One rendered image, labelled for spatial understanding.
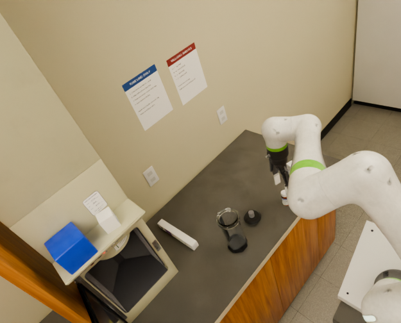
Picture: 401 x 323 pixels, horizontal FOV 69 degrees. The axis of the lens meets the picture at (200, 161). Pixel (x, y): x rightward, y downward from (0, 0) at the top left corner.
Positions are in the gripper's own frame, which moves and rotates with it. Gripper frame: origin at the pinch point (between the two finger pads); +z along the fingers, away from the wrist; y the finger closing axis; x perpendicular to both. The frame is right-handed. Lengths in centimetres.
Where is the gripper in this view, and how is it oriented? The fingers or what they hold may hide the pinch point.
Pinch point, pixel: (282, 184)
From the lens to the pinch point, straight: 152.4
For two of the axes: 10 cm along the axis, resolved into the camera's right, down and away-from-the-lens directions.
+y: 4.4, 5.0, -7.5
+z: 2.8, 7.2, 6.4
